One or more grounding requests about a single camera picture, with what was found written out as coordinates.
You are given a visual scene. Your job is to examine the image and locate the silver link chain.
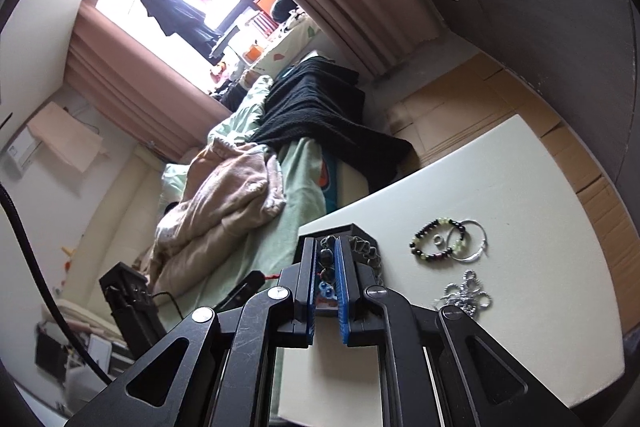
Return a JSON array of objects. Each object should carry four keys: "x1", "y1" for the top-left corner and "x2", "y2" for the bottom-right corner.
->
[{"x1": 431, "y1": 271, "x2": 493, "y2": 320}]

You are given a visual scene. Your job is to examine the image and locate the floral patterned cloth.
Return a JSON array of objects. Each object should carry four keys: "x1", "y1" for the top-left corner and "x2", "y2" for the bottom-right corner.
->
[{"x1": 249, "y1": 14, "x2": 322, "y2": 74}]

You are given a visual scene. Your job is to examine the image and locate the grey metal chain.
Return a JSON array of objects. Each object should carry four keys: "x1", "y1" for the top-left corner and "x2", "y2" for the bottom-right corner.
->
[{"x1": 320, "y1": 234, "x2": 386, "y2": 288}]

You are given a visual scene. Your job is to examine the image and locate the dark hanging clothes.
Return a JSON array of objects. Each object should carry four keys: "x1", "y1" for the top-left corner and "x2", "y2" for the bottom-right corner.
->
[{"x1": 139, "y1": 0, "x2": 222, "y2": 58}]

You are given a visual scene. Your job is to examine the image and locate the black flat device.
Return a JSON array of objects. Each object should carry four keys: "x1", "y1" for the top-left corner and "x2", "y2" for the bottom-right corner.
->
[{"x1": 216, "y1": 270, "x2": 269, "y2": 312}]

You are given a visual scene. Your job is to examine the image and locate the black boxy device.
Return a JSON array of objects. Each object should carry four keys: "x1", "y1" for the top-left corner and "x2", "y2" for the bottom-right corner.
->
[{"x1": 98, "y1": 261, "x2": 168, "y2": 354}]

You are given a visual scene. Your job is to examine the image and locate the dark beaded bracelet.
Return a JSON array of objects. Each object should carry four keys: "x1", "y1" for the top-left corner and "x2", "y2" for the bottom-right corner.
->
[{"x1": 316, "y1": 246, "x2": 339, "y2": 304}]

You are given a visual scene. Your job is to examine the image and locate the beige cloth cover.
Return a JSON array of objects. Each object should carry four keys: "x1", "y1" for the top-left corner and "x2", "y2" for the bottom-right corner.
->
[{"x1": 25, "y1": 101, "x2": 112, "y2": 174}]

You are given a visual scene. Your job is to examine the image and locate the black cable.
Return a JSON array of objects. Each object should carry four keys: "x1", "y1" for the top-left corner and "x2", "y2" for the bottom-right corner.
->
[{"x1": 0, "y1": 181, "x2": 114, "y2": 384}]

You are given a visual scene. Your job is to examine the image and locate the black and green bead bracelet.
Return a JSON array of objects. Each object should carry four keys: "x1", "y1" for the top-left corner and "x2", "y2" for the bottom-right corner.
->
[{"x1": 409, "y1": 217, "x2": 468, "y2": 264}]

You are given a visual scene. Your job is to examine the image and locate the black knit blanket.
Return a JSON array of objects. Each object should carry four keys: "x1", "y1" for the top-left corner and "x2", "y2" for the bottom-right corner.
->
[{"x1": 250, "y1": 57, "x2": 416, "y2": 188}]

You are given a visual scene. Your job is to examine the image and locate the light green bed quilt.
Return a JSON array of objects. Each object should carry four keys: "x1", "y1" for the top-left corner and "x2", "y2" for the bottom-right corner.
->
[{"x1": 159, "y1": 74, "x2": 352, "y2": 310}]

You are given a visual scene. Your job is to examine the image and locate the black square box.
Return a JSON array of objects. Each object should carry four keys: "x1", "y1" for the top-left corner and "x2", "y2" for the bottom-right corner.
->
[{"x1": 34, "y1": 332, "x2": 68, "y2": 378}]

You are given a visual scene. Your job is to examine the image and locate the silver bangle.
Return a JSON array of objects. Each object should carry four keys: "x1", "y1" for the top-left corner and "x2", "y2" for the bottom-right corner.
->
[{"x1": 446, "y1": 219, "x2": 490, "y2": 264}]

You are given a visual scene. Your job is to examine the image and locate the dark round object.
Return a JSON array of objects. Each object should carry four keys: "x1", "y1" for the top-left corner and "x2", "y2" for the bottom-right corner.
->
[{"x1": 270, "y1": 0, "x2": 297, "y2": 22}]

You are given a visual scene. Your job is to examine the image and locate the white wall air conditioner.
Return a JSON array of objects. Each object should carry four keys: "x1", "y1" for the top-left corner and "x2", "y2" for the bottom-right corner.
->
[{"x1": 1, "y1": 127, "x2": 47, "y2": 178}]

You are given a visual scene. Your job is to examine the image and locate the teal orange printed cloth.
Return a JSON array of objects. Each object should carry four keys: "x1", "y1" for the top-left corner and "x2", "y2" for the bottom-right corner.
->
[{"x1": 317, "y1": 156, "x2": 342, "y2": 214}]

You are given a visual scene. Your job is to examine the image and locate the flattened cardboard sheets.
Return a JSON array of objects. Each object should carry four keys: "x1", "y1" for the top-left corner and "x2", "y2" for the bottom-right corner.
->
[{"x1": 385, "y1": 52, "x2": 632, "y2": 279}]

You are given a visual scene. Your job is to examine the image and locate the pink fleece blanket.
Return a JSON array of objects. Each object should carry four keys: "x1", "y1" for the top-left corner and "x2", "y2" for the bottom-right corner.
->
[{"x1": 149, "y1": 137, "x2": 289, "y2": 304}]

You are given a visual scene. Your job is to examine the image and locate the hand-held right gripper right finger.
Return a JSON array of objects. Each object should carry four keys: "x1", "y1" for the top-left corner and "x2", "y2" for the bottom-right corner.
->
[{"x1": 335, "y1": 237, "x2": 586, "y2": 427}]

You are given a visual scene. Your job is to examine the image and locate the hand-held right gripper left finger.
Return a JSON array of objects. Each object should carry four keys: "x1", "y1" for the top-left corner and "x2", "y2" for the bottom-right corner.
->
[{"x1": 65, "y1": 238, "x2": 317, "y2": 427}]

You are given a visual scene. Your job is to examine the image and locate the black jewelry box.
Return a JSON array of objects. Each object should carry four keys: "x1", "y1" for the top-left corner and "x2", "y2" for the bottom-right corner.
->
[{"x1": 300, "y1": 223, "x2": 386, "y2": 321}]

